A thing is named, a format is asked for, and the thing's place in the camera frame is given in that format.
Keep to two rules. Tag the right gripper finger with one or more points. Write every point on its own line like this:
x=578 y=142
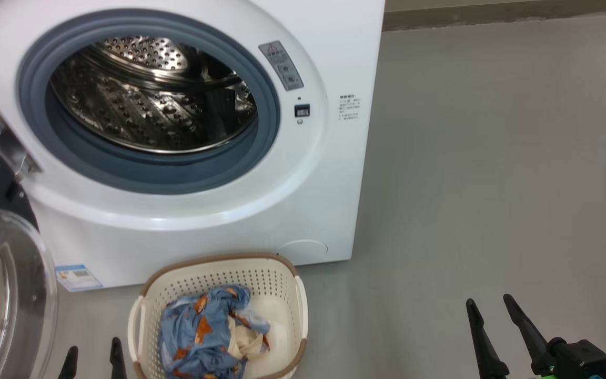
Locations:
x=484 y=347
x=529 y=331

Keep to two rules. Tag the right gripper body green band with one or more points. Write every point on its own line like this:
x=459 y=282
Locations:
x=547 y=376

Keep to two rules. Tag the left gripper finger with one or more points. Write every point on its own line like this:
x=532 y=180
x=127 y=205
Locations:
x=117 y=363
x=70 y=366

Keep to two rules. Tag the blue patterned garment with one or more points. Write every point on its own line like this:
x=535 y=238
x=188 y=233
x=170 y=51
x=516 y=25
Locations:
x=187 y=326

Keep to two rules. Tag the cream garment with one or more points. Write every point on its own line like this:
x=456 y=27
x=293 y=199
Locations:
x=240 y=342

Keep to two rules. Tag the white front-load washing machine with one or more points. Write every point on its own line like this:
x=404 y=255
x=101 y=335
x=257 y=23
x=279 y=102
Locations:
x=308 y=210

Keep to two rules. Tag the metal door hinge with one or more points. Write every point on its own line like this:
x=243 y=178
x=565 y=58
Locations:
x=3 y=142

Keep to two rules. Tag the steel perforated washer drum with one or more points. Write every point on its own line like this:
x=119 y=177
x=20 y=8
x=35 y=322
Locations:
x=150 y=105

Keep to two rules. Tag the grey rubber door gasket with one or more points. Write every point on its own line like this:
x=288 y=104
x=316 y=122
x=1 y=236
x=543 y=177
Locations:
x=32 y=105

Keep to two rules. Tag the blue energy label sticker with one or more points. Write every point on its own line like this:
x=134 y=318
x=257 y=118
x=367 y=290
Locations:
x=78 y=278

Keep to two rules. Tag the cream perforated laundry basket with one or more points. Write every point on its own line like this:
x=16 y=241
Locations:
x=276 y=284

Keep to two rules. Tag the round white filter cover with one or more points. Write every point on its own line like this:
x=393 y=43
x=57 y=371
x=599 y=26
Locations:
x=303 y=250

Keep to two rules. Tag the grey warning sticker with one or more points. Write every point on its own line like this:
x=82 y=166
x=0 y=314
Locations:
x=282 y=66

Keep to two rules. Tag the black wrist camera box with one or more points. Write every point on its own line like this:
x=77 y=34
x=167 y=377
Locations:
x=582 y=360

